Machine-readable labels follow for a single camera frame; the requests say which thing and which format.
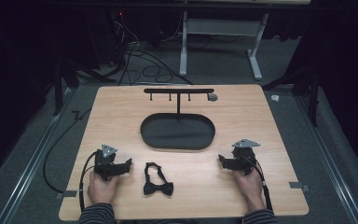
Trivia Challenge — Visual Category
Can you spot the black hanger stand with tray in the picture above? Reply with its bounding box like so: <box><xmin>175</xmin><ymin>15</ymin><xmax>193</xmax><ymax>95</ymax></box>
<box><xmin>140</xmin><ymin>88</ymin><xmax>216</xmax><ymax>150</ymax></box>

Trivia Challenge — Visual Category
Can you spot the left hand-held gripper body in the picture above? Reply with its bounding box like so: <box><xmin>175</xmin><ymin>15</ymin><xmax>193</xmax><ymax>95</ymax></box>
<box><xmin>93</xmin><ymin>143</ymin><xmax>123</xmax><ymax>182</ymax></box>

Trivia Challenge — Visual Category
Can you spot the aluminium floor rail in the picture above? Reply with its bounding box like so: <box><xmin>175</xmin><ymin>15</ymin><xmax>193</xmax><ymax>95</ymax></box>
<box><xmin>0</xmin><ymin>89</ymin><xmax>73</xmax><ymax>224</ymax></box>
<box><xmin>294</xmin><ymin>95</ymin><xmax>358</xmax><ymax>224</ymax></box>

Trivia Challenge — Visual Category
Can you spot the black metal stand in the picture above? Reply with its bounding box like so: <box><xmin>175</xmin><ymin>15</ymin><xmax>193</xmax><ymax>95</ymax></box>
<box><xmin>52</xmin><ymin>58</ymin><xmax>117</xmax><ymax>118</ymax></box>
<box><xmin>261</xmin><ymin>66</ymin><xmax>321</xmax><ymax>128</ymax></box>

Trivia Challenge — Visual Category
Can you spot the black bow tie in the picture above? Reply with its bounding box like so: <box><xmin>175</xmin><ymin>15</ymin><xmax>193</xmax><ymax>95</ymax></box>
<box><xmin>143</xmin><ymin>161</ymin><xmax>174</xmax><ymax>197</ymax></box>

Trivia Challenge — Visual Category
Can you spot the white metal desk frame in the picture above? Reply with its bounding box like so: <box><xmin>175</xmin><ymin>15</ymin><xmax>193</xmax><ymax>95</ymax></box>
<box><xmin>178</xmin><ymin>10</ymin><xmax>270</xmax><ymax>81</ymax></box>

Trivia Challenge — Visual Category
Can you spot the black floor cable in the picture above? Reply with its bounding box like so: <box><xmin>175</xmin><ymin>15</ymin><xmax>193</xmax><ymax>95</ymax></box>
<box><xmin>42</xmin><ymin>107</ymin><xmax>91</xmax><ymax>194</ymax></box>

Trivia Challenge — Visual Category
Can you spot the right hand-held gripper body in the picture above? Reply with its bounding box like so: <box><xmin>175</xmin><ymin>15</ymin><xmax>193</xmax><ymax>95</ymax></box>
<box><xmin>227</xmin><ymin>138</ymin><xmax>262</xmax><ymax>176</ymax></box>

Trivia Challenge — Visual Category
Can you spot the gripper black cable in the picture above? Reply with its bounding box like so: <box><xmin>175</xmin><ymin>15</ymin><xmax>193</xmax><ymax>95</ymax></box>
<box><xmin>240</xmin><ymin>154</ymin><xmax>274</xmax><ymax>213</ymax></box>
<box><xmin>78</xmin><ymin>150</ymin><xmax>99</xmax><ymax>213</ymax></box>

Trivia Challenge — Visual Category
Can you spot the grey tape strip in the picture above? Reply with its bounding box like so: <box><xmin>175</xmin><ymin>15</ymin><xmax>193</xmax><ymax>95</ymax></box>
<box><xmin>55</xmin><ymin>189</ymin><xmax>78</xmax><ymax>201</ymax></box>
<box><xmin>288</xmin><ymin>181</ymin><xmax>310</xmax><ymax>192</ymax></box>

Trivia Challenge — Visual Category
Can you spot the tangle of black cables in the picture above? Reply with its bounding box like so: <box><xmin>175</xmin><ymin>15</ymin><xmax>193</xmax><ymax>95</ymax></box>
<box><xmin>106</xmin><ymin>10</ymin><xmax>195</xmax><ymax>87</ymax></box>

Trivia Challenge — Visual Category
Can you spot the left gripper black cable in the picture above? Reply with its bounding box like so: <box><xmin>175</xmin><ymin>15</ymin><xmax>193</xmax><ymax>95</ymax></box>
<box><xmin>78</xmin><ymin>150</ymin><xmax>99</xmax><ymax>213</ymax></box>

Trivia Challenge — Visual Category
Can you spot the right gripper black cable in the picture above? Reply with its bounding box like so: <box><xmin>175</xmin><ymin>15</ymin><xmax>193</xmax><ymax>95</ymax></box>
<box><xmin>240</xmin><ymin>154</ymin><xmax>274</xmax><ymax>213</ymax></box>

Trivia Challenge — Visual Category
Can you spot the person's left hand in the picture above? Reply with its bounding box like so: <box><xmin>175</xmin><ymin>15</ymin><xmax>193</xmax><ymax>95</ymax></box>
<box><xmin>87</xmin><ymin>170</ymin><xmax>120</xmax><ymax>205</ymax></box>

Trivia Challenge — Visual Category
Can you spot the person's right hand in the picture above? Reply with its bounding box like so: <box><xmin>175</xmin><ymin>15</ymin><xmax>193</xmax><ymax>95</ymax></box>
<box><xmin>233</xmin><ymin>166</ymin><xmax>267</xmax><ymax>212</ymax></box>

